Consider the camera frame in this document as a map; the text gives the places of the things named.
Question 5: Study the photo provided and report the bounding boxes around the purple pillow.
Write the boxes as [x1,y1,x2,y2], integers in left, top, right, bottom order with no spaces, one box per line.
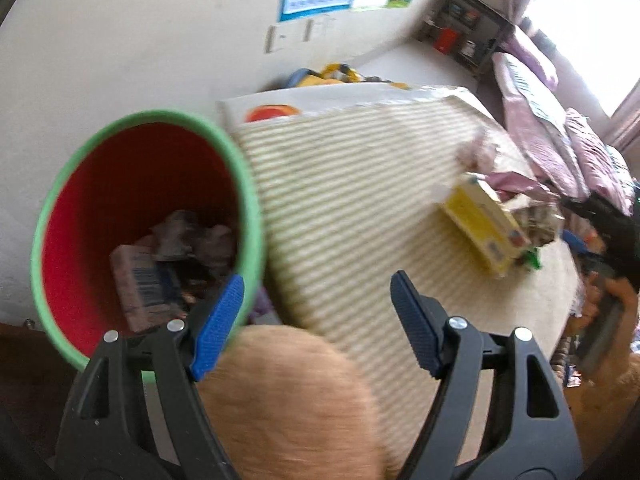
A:
[504,26,561,89]

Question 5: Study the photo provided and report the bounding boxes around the bright window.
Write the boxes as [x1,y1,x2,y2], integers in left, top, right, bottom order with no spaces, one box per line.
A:
[520,0,640,117]

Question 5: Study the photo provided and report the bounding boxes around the tan plush toy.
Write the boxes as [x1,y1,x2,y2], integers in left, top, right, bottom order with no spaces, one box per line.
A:
[199,325,397,480]

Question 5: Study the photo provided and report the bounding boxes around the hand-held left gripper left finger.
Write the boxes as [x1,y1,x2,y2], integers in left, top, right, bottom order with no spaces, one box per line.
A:
[54,274,246,480]

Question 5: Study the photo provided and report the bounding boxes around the yellow cardboard box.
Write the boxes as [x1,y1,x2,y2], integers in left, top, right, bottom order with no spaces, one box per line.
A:
[441,172,531,279]

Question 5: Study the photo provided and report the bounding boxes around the yellow toy car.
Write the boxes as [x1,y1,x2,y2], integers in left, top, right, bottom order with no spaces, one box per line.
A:
[287,62,397,89]

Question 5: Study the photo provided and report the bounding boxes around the person's right hand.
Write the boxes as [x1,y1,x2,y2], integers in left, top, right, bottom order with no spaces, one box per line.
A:
[569,274,640,347]

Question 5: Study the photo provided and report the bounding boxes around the red bucket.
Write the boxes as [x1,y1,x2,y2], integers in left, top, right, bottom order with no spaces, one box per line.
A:
[433,27,460,55]

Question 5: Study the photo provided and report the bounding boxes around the black metal shelf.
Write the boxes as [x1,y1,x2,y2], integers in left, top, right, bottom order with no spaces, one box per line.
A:
[416,0,516,79]

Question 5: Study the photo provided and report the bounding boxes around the striped beige mat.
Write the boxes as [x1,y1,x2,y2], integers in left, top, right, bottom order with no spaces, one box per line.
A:
[234,87,584,463]

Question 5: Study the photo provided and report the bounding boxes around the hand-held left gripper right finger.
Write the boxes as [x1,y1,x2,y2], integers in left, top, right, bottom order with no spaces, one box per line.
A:
[390,270,586,480]

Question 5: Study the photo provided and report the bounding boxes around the white blue milk carton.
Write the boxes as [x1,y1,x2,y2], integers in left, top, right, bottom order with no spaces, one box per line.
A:
[110,244,187,334]

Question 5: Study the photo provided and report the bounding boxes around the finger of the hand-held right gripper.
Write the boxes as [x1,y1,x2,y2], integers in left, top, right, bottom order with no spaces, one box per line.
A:
[560,194,617,241]

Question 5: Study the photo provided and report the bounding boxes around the silver brown wrapper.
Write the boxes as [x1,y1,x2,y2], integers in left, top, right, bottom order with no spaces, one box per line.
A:
[456,127,502,172]

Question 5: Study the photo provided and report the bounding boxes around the green-rimmed red bin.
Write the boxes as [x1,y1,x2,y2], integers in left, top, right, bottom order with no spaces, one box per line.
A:
[30,108,266,386]

